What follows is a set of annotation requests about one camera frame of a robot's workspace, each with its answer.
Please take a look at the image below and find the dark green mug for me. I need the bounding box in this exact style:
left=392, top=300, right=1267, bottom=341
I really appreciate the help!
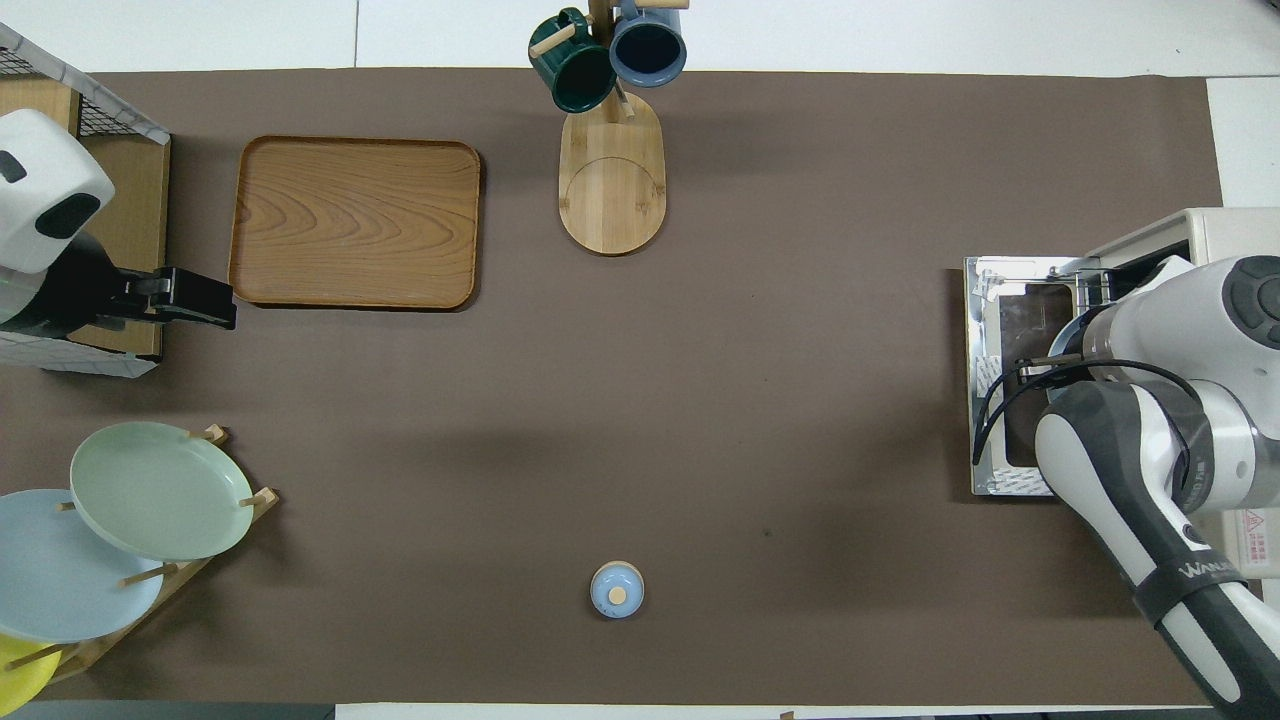
left=528, top=8, right=618, bottom=114

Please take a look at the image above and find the blue mug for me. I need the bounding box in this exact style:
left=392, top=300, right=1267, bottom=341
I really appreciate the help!
left=609, top=0, right=689, bottom=89

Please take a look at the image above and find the light blue racked plate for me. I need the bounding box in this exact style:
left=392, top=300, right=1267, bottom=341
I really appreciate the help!
left=0, top=488, right=166, bottom=644

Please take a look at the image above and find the wooden mug tree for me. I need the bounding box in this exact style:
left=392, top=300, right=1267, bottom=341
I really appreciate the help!
left=528, top=0, right=691, bottom=257

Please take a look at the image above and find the pale green plate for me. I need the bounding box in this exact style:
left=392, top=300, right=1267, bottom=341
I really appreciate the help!
left=70, top=421, right=255, bottom=562

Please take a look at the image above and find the wooden serving tray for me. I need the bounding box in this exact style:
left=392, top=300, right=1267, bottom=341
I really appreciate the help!
left=228, top=135, right=483, bottom=311

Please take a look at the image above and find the wooden plate rack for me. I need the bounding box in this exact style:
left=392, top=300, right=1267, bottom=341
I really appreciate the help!
left=0, top=425, right=280, bottom=683

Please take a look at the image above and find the glass oven door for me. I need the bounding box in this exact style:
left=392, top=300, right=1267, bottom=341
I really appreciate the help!
left=965, top=257, right=1101, bottom=498

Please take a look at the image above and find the yellow plate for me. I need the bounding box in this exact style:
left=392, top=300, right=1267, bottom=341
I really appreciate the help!
left=0, top=633, right=61, bottom=717

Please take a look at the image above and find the brown table mat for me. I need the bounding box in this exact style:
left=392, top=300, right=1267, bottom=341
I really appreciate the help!
left=0, top=68, right=1226, bottom=706

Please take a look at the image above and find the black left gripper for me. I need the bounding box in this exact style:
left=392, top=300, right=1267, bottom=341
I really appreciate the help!
left=0, top=232, right=238, bottom=339

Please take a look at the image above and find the black wire wooden shelf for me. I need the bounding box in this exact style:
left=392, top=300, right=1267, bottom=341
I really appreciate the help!
left=0, top=22, right=171, bottom=378

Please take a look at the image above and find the beige toaster oven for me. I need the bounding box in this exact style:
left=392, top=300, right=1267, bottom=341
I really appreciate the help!
left=1085, top=207, right=1280, bottom=581

